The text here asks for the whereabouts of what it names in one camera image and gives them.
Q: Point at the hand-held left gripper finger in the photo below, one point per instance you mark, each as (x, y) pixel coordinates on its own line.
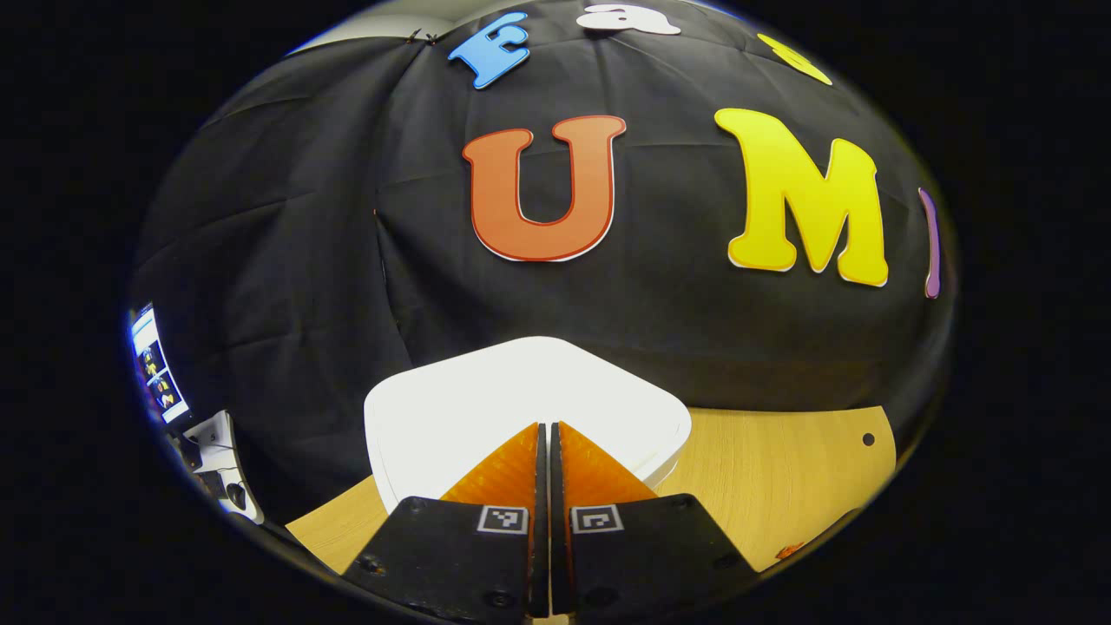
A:
(558, 538)
(542, 538)

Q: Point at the white desktop garbage bin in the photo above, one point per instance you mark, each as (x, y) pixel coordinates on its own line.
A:
(486, 391)

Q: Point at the orange paper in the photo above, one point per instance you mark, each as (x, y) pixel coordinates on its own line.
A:
(788, 550)

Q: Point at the wooden desktop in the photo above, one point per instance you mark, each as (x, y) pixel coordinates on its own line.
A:
(781, 469)

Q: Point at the black computer mouse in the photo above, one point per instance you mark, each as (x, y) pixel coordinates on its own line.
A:
(236, 496)

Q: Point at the white side desk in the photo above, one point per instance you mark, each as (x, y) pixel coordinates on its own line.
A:
(217, 434)

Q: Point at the black backdrop cloth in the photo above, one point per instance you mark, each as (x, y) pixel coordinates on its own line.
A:
(304, 260)

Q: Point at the computer monitor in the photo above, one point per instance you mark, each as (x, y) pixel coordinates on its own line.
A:
(156, 365)

